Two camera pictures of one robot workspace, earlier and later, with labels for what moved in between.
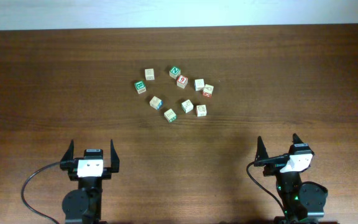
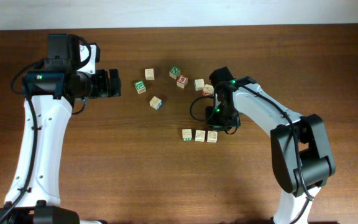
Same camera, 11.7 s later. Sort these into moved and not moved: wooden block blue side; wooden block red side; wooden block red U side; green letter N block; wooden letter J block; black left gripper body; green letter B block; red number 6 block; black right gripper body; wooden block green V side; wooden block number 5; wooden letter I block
Moved: wooden block green V side; black right gripper body; wooden block red U side; black left gripper body; wooden letter I block
Not moved: wooden block number 5; wooden letter J block; wooden block red side; green letter B block; wooden block blue side; red number 6 block; green letter N block
